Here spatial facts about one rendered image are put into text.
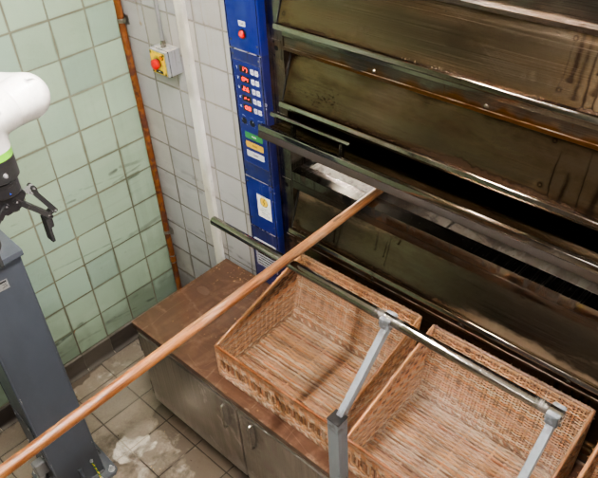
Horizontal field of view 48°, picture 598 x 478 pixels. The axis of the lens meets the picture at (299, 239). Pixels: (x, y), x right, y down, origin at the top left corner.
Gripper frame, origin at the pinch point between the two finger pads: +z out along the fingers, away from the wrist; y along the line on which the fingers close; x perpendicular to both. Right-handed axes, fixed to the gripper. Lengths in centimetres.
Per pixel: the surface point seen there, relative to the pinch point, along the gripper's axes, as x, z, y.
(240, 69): -27, -7, -95
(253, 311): -1, 71, -69
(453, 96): 53, -19, -101
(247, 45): -23, -16, -95
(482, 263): 68, 30, -101
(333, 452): 63, 65, -41
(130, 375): 29.6, 26.8, -4.4
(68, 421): 30.6, 27.2, 13.4
